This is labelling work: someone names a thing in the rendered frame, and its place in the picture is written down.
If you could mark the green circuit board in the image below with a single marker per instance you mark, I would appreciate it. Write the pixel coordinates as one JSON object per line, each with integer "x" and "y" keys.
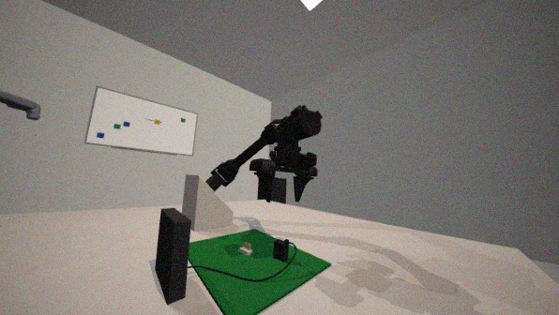
{"x": 249, "y": 254}

